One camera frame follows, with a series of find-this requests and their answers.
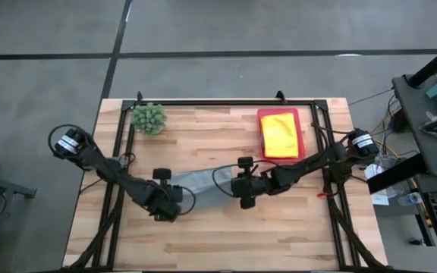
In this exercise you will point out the green plant in patterned pot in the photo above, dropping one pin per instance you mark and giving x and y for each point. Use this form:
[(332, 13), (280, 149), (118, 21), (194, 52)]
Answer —
[(149, 118)]

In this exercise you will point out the clear plastic bottle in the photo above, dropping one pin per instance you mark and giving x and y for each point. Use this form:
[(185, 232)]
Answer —
[(412, 198)]

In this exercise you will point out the black diagonal pole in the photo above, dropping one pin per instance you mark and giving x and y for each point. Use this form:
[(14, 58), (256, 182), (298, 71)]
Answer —
[(431, 66)]

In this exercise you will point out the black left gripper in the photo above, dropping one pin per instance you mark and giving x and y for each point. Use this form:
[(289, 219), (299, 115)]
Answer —
[(163, 201)]

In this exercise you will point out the dark grey side desk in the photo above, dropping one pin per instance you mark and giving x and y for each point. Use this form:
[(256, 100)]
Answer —
[(427, 151)]

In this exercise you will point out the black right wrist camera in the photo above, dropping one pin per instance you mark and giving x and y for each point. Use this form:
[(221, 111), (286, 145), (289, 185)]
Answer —
[(245, 162)]

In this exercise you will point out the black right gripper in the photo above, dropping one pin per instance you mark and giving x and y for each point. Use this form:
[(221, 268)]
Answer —
[(250, 186)]

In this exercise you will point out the small red tag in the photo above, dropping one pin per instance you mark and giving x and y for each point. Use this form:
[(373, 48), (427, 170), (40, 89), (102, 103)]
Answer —
[(322, 195)]

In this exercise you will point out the white paper sheet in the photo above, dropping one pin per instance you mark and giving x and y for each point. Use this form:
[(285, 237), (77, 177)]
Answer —
[(379, 197)]

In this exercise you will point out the yellow microfiber towel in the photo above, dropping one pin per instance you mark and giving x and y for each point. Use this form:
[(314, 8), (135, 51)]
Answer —
[(279, 134)]

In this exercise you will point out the pink plastic tray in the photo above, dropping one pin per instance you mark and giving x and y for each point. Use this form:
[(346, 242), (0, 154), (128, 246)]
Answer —
[(302, 151)]

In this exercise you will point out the grey microfiber towel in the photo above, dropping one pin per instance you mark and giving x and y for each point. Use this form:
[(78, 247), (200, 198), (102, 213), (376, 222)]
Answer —
[(203, 184)]

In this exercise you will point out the small teal box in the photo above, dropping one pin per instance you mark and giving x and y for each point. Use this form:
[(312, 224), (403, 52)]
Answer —
[(436, 90)]

